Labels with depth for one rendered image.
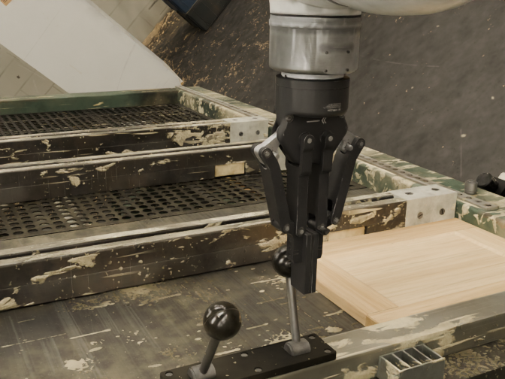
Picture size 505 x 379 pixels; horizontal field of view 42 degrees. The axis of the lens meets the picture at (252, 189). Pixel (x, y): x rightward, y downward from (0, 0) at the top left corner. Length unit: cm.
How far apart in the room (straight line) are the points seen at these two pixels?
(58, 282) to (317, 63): 55
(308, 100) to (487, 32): 256
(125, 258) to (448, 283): 50
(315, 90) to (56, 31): 423
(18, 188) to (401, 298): 84
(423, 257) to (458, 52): 210
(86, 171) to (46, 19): 335
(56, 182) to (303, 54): 94
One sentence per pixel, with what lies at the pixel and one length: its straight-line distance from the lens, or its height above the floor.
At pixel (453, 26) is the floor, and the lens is 334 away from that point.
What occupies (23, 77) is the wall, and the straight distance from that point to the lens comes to 634.
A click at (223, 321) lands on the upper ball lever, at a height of 151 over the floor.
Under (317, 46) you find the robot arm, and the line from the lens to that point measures 64.
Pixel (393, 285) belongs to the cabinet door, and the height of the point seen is 113.
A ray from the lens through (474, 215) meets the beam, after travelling 134.
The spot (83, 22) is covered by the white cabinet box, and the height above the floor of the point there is 85.
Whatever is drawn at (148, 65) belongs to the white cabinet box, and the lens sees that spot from 497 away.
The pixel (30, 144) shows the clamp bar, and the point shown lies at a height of 144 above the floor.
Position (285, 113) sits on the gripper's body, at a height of 156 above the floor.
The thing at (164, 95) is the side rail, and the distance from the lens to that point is 261.
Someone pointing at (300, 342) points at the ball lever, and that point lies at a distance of 79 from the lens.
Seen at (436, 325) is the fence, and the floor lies 119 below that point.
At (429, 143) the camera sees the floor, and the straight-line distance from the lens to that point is 291.
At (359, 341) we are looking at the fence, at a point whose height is 128.
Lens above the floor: 189
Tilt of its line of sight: 32 degrees down
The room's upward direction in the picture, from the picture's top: 52 degrees counter-clockwise
